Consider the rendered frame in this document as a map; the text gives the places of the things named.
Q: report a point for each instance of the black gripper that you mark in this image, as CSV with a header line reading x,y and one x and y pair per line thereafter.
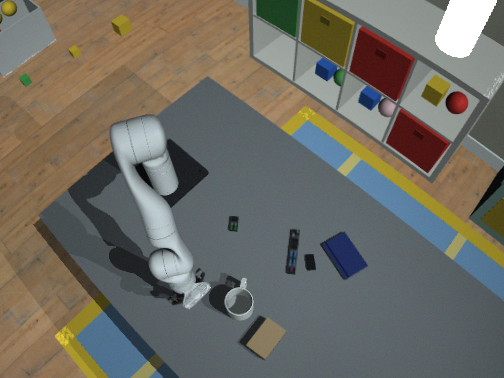
x,y
178,298

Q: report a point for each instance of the tan rectangular block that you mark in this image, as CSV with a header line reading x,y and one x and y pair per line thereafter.
x,y
265,339

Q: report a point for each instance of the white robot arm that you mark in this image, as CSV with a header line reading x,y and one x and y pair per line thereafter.
x,y
142,139

